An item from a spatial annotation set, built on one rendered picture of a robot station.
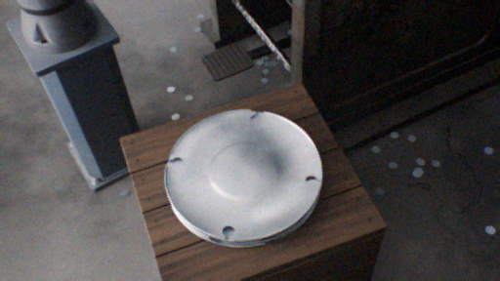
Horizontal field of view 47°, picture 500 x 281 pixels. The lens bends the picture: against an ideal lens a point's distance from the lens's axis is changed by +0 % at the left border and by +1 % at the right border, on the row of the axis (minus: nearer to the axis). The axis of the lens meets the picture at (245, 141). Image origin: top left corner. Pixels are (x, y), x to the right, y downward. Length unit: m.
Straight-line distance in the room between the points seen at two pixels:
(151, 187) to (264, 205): 0.22
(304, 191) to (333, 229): 0.08
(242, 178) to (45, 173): 0.73
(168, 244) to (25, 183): 0.69
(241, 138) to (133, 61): 0.80
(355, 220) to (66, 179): 0.85
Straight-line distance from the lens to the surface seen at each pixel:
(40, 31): 1.24
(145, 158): 1.14
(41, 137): 1.72
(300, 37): 1.25
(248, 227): 1.00
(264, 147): 1.09
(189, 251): 1.02
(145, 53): 1.86
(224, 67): 1.54
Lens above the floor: 1.26
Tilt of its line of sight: 53 degrees down
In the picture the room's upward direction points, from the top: 5 degrees counter-clockwise
